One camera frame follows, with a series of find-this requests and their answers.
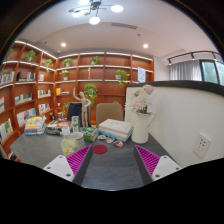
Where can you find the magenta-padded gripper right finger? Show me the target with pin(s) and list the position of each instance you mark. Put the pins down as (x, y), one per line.
(166, 166)

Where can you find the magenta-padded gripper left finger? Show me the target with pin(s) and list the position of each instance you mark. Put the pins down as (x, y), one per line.
(60, 166)

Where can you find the clear bottle of yellow drink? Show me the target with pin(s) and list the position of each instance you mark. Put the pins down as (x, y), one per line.
(68, 145)

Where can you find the dark magazine stack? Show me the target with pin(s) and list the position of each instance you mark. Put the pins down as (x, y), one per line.
(55, 127)

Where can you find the flat green and white box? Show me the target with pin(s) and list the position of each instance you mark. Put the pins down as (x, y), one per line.
(89, 134)

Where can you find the upright green and white carton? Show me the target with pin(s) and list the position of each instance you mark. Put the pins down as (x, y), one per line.
(75, 124)

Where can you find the colourful book stack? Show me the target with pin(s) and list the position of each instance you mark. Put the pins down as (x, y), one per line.
(34, 126)

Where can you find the small painted ceramic piece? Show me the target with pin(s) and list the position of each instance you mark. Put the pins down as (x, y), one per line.
(102, 137)
(118, 143)
(110, 140)

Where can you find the white and pink flower bouquet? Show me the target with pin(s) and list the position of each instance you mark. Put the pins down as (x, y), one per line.
(140, 100)

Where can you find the beige chair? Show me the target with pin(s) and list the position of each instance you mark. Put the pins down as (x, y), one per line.
(109, 113)

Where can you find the wooden shelf unit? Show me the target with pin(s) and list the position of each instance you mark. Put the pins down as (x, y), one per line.
(110, 88)

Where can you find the grey curtain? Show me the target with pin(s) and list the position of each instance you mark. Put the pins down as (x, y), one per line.
(185, 70)

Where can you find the window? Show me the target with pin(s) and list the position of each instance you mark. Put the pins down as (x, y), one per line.
(210, 71)

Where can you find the recessed ceiling light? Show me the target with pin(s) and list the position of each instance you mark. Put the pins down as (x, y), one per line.
(63, 44)
(145, 46)

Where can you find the ceiling air vent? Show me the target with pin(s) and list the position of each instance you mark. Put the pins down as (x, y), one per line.
(124, 25)

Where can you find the ceiling lamp with round bulbs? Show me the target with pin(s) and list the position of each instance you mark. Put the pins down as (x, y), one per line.
(94, 20)

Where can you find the white wall socket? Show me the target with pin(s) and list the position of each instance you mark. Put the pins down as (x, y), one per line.
(201, 145)

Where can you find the black ceiling track rail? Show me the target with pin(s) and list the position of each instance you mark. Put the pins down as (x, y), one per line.
(193, 53)

